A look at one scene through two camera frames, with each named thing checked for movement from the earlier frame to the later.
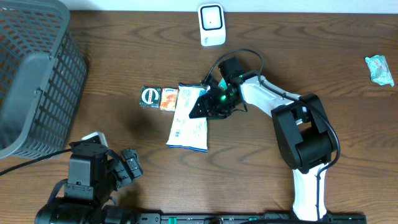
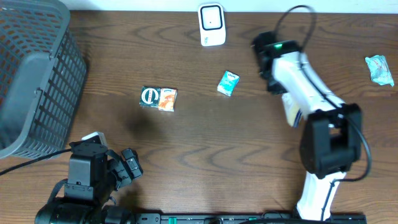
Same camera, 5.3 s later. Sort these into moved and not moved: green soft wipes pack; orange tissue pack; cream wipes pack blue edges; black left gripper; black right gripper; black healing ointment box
Moved: black right gripper; cream wipes pack blue edges
Not moved: green soft wipes pack; black left gripper; black healing ointment box; orange tissue pack
